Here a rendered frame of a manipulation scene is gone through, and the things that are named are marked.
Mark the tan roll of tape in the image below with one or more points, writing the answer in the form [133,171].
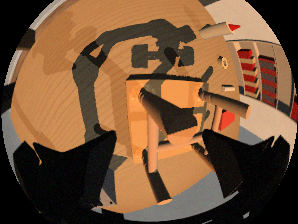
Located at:
[221,62]

